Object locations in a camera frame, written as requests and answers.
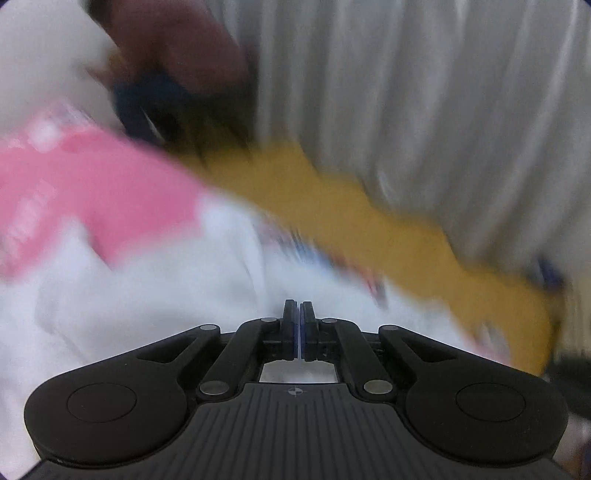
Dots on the white curtain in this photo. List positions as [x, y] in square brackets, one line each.
[438, 92]

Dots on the white garment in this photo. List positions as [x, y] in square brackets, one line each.
[115, 300]

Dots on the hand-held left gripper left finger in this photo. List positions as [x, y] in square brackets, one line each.
[290, 332]

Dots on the pink printed bed sheet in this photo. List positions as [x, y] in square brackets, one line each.
[101, 184]

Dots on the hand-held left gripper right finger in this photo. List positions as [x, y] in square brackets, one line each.
[308, 332]

